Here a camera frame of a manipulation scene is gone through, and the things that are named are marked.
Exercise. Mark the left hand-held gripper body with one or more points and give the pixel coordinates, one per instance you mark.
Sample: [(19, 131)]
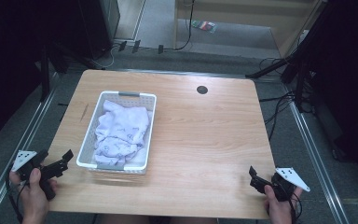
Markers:
[(24, 160)]

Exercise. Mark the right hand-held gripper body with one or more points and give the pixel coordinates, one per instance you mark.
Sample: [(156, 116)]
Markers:
[(287, 182)]

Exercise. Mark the white plastic basket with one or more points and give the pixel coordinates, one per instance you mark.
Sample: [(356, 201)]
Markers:
[(88, 146)]

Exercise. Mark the white printed cloth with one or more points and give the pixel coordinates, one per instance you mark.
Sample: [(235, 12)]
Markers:
[(121, 130)]

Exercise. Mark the person's right hand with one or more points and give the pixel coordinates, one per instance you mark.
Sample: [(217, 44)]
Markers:
[(281, 211)]

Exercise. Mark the person's left hand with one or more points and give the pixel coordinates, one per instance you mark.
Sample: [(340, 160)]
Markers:
[(34, 202)]

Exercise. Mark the black metal stand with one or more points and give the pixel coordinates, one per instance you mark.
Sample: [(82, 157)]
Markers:
[(295, 62), (45, 74)]

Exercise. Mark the black plug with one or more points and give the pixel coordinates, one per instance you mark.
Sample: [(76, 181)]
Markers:
[(160, 48), (122, 45), (136, 46)]

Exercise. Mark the dark cabinet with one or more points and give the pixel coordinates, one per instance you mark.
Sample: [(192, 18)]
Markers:
[(101, 25)]

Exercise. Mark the colourful packet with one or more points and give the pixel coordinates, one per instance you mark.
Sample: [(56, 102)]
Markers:
[(203, 26)]

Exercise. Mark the metal floor rail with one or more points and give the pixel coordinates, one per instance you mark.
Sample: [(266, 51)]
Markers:
[(18, 149), (317, 161)]

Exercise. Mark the light wooden shelf frame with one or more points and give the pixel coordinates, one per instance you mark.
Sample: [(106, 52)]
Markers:
[(230, 15)]

